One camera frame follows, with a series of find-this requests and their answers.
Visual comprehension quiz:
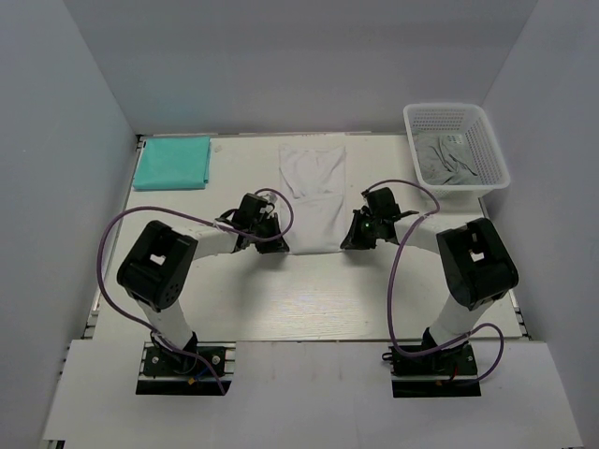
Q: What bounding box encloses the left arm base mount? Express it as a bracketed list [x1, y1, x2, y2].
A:
[136, 341, 236, 397]

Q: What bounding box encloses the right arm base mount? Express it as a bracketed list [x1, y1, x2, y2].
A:
[381, 343, 481, 398]

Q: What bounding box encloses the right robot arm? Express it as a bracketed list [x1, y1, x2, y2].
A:
[341, 181, 519, 373]

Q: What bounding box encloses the white t shirt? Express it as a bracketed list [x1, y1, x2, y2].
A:
[279, 145, 348, 255]

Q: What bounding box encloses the folded teal t shirt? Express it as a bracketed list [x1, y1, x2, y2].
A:
[132, 137, 211, 191]

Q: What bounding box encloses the grey t shirt in basket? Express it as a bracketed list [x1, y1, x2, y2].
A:
[413, 133, 480, 185]

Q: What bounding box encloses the white plastic laundry basket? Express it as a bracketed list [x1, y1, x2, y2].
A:
[403, 103, 510, 198]

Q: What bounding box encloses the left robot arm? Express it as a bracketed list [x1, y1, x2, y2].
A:
[117, 189, 294, 373]

